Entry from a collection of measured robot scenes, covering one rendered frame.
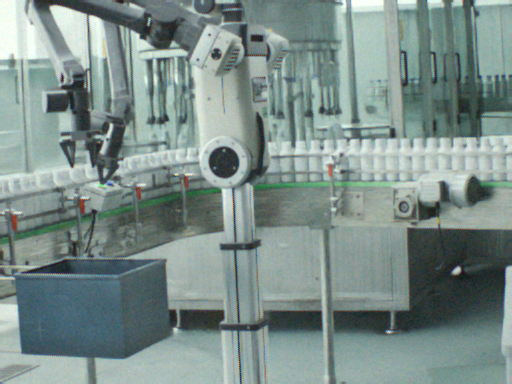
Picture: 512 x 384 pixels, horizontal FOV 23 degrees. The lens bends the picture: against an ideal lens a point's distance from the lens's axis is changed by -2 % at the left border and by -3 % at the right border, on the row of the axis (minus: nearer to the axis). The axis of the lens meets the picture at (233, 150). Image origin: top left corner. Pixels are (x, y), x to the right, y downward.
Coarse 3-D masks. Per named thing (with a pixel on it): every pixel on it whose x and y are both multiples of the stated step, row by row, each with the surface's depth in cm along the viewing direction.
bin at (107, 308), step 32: (32, 288) 335; (64, 288) 332; (96, 288) 329; (128, 288) 332; (160, 288) 351; (32, 320) 336; (64, 320) 333; (96, 320) 329; (128, 320) 331; (160, 320) 350; (32, 352) 337; (64, 352) 333; (96, 352) 330; (128, 352) 330
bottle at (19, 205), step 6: (12, 180) 394; (18, 180) 395; (12, 186) 394; (18, 186) 395; (12, 192) 393; (18, 192) 394; (24, 192) 396; (18, 204) 394; (24, 204) 396; (18, 210) 394; (24, 210) 395; (18, 216) 394; (24, 216) 395; (18, 222) 394; (24, 222) 395; (18, 228) 394; (24, 228) 395
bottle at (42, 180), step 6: (36, 174) 412; (42, 174) 411; (42, 180) 411; (42, 186) 410; (48, 186) 411; (42, 198) 410; (48, 198) 411; (42, 204) 410; (48, 204) 411; (42, 210) 410; (48, 210) 411; (48, 216) 411; (48, 222) 411
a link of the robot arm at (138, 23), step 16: (48, 0) 376; (64, 0) 375; (80, 0) 374; (96, 0) 375; (96, 16) 375; (112, 16) 373; (128, 16) 372; (144, 16) 372; (160, 16) 370; (176, 16) 372; (144, 32) 375; (160, 48) 375
